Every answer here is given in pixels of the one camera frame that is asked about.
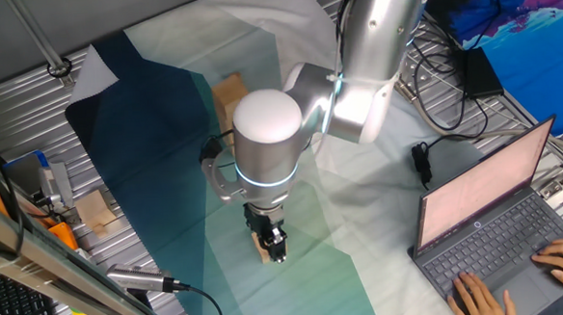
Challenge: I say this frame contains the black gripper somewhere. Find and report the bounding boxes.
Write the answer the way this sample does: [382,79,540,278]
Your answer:
[242,199,291,267]

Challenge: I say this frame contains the person's left hand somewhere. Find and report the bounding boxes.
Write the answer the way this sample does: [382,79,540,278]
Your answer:
[445,269,518,315]

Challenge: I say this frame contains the silver cylindrical device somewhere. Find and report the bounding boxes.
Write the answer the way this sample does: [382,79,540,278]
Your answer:
[104,259,191,298]

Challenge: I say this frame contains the blue green white cloth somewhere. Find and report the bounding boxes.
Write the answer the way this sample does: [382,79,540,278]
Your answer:
[58,0,494,315]

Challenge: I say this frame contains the orange button box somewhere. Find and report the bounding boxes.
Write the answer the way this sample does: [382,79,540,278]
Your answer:
[47,221,80,252]

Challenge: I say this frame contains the grey laptop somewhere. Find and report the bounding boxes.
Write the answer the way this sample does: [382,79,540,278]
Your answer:
[399,113,563,315]

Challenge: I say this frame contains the black power adapter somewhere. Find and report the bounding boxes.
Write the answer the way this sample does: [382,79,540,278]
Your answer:
[457,43,505,101]

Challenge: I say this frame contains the grey metal pole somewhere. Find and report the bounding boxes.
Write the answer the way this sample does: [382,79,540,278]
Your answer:
[5,0,75,91]

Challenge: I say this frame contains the blue illustrated mat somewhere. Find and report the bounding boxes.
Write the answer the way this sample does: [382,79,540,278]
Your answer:
[425,0,563,144]

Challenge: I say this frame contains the black device cable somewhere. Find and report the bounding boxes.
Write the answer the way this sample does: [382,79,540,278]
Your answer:
[171,276,225,315]

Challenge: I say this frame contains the silver camera mount bracket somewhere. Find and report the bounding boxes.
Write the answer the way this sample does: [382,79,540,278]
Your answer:
[199,147,246,206]

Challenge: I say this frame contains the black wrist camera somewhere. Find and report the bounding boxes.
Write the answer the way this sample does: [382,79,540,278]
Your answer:
[197,134,225,166]

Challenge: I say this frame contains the black tied power cable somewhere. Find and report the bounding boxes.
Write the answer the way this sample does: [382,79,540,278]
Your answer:
[406,81,495,191]

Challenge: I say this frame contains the metal hose connector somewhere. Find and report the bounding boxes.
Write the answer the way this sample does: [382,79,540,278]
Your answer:
[393,80,417,105]

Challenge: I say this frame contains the black base cables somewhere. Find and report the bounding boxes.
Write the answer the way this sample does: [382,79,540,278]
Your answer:
[407,15,492,135]

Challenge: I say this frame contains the aluminium frame beam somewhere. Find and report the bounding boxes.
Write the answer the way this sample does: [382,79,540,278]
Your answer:
[0,181,179,315]

